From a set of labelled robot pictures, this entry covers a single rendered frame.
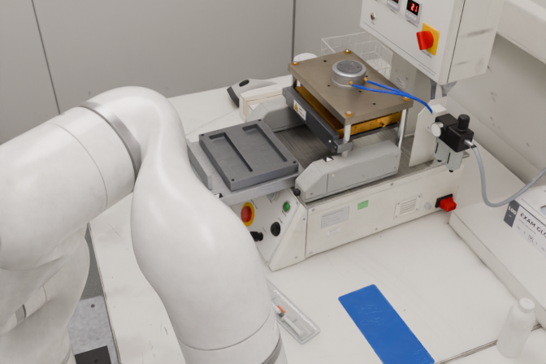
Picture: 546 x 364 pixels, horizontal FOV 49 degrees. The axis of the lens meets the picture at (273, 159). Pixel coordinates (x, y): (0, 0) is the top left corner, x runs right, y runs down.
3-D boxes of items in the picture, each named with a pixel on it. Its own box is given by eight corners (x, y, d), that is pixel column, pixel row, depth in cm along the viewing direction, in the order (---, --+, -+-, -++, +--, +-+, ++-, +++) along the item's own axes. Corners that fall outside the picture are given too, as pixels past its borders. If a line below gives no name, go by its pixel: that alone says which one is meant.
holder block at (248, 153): (261, 126, 150) (261, 118, 148) (298, 171, 135) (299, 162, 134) (198, 142, 144) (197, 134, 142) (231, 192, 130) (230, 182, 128)
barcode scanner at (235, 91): (280, 88, 208) (281, 67, 203) (289, 99, 202) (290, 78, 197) (224, 99, 201) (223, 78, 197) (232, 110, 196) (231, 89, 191)
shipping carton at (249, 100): (291, 104, 200) (292, 80, 194) (307, 124, 190) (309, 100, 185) (238, 114, 194) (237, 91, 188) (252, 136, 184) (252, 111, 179)
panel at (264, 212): (220, 191, 163) (246, 133, 155) (268, 266, 141) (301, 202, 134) (214, 191, 162) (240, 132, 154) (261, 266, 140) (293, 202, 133)
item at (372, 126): (352, 86, 156) (355, 54, 150) (402, 130, 140) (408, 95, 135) (293, 101, 150) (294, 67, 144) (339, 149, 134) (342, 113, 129)
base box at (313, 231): (381, 140, 183) (388, 92, 173) (462, 216, 157) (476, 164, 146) (218, 188, 165) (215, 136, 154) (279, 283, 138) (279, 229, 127)
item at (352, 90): (367, 75, 161) (372, 30, 153) (440, 136, 139) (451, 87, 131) (286, 95, 152) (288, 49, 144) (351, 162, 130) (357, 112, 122)
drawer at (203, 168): (266, 135, 153) (266, 109, 149) (306, 185, 138) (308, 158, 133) (153, 165, 143) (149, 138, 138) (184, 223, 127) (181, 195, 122)
